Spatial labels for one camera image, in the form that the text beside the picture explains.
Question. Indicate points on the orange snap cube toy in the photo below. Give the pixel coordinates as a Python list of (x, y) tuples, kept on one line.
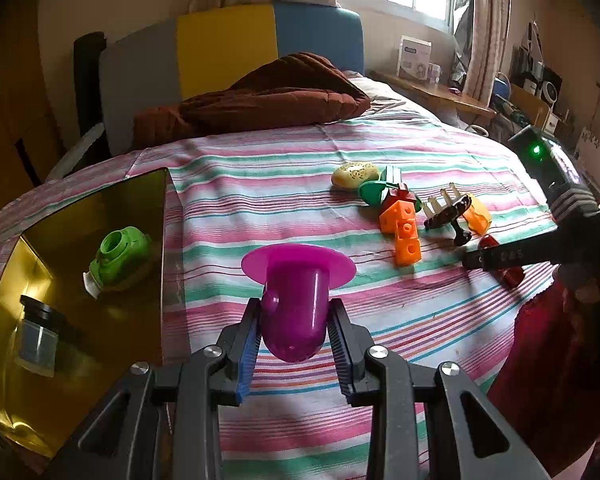
[(405, 230)]

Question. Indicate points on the grey yellow blue headboard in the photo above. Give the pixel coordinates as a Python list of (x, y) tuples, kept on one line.
[(205, 45)]

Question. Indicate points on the orange plastic piece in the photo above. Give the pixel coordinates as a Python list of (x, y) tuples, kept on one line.
[(480, 217)]

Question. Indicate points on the golden box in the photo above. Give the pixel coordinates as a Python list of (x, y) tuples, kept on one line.
[(80, 220)]

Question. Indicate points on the grey curtain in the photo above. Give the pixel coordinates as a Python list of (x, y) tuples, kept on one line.
[(480, 25)]

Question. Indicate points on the yellow oval patterned toy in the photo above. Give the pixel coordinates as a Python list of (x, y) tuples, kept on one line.
[(355, 176)]

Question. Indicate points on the striped bed sheet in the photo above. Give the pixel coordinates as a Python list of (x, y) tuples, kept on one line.
[(280, 195)]

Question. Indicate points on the purple plastic cup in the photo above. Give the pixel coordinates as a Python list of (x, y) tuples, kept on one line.
[(295, 310)]

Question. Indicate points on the wooden nightstand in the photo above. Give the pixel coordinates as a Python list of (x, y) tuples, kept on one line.
[(430, 91)]

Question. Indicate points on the person's red clothing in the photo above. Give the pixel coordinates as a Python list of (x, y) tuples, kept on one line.
[(555, 375)]

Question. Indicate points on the green plastic cup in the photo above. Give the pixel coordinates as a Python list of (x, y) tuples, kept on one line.
[(374, 192)]

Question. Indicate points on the red translucent plastic piece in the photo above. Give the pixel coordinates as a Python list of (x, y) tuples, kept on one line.
[(513, 276)]

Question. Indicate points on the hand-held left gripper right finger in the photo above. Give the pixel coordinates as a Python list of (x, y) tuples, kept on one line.
[(343, 357)]

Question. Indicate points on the person's right hand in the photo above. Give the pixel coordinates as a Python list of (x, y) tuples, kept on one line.
[(582, 287)]

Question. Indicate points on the wooden wardrobe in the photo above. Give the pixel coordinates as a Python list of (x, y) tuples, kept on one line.
[(10, 110)]

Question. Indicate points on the cluttered shelf unit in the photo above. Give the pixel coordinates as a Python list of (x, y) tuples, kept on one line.
[(537, 70)]

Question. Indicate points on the white pillow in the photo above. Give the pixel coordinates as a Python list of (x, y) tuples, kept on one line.
[(380, 92)]

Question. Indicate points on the black-lidded clear jar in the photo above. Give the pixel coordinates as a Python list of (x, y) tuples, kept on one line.
[(35, 340)]

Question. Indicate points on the brown quilt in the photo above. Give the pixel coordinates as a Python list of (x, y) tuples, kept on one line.
[(260, 100)]

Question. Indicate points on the white carton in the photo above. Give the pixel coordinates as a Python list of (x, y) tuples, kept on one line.
[(414, 57)]

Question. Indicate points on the cardboard box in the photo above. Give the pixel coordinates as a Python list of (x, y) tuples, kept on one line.
[(532, 107)]

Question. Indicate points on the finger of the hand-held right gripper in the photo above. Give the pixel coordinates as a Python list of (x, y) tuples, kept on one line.
[(510, 256)]

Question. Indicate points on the green round plastic toy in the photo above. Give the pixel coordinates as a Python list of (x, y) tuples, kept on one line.
[(120, 255)]

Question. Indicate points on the black upright board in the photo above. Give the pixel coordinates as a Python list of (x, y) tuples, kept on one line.
[(87, 80)]

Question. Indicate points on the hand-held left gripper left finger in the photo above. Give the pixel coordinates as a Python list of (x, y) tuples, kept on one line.
[(245, 357)]

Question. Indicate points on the brown hair claw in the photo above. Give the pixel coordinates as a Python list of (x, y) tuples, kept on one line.
[(450, 212)]

